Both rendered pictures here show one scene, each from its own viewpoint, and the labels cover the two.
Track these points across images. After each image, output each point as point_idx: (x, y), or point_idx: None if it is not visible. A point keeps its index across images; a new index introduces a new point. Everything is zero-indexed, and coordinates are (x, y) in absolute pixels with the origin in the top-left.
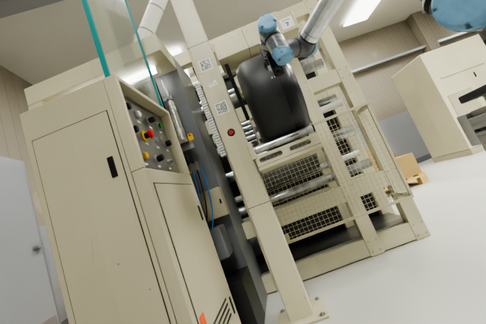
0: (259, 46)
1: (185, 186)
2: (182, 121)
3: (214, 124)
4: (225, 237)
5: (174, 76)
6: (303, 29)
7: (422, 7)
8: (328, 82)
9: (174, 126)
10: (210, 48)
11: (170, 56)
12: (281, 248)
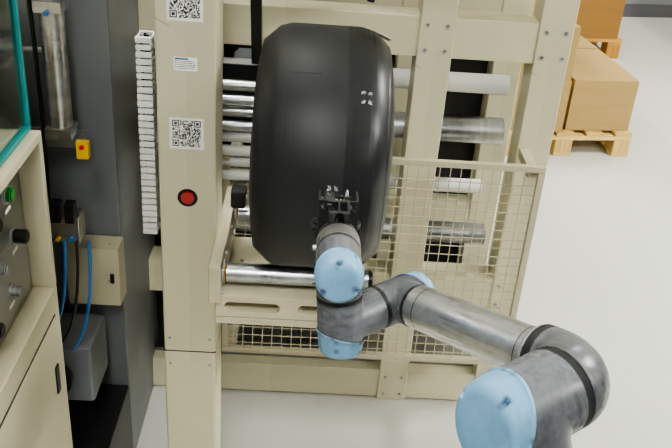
0: (319, 201)
1: (38, 356)
2: (73, 51)
3: (153, 159)
4: (98, 358)
5: None
6: (412, 305)
7: None
8: (501, 51)
9: (47, 89)
10: None
11: None
12: (202, 427)
